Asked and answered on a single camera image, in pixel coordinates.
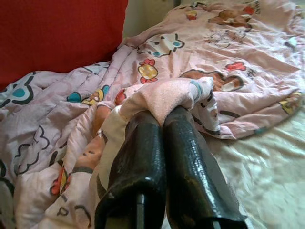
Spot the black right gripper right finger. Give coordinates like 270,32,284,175
163,104,247,229

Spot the pink cartoon print quilt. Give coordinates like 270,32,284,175
0,0,305,229

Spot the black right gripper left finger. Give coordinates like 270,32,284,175
94,111,167,229

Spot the bed with beige floral sheet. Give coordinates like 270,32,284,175
209,112,305,229

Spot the large red cushion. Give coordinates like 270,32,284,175
0,0,129,91

